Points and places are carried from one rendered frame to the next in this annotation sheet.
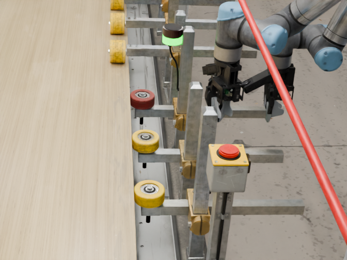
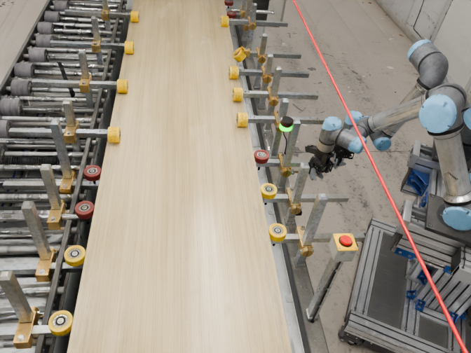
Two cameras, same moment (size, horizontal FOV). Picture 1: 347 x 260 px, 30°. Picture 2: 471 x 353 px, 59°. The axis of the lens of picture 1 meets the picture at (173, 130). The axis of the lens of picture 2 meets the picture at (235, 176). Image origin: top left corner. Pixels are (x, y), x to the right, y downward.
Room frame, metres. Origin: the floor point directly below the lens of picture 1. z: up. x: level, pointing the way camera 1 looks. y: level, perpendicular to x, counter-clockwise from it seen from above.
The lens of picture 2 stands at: (0.18, 0.36, 2.32)
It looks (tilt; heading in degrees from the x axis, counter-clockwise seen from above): 44 degrees down; 355
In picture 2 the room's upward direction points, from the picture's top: 8 degrees clockwise
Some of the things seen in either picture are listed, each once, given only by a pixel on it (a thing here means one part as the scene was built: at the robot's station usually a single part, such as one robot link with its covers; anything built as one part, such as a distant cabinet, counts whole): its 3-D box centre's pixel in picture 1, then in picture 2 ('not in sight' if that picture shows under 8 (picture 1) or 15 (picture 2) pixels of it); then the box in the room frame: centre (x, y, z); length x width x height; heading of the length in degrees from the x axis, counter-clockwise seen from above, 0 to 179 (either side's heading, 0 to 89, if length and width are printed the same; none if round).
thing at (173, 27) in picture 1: (171, 59); (283, 137); (1.80, 0.02, 1.05); 0.06 x 0.06 x 0.22; 6
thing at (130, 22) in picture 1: (180, 23); (277, 94); (2.35, 0.00, 0.95); 0.50 x 0.04 x 0.04; 96
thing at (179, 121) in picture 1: (180, 114); (283, 165); (1.83, -0.02, 0.85); 0.13 x 0.06 x 0.05; 6
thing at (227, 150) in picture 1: (228, 152); (345, 241); (1.05, -0.11, 1.22); 0.04 x 0.04 x 0.02
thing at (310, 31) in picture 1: (315, 38); not in sight; (1.88, -0.42, 1.12); 0.11 x 0.11 x 0.08; 8
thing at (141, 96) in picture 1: (141, 108); (260, 161); (1.83, 0.11, 0.85); 0.08 x 0.08 x 0.11
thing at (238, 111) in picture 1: (200, 112); (295, 163); (1.85, -0.08, 0.84); 0.43 x 0.03 x 0.04; 96
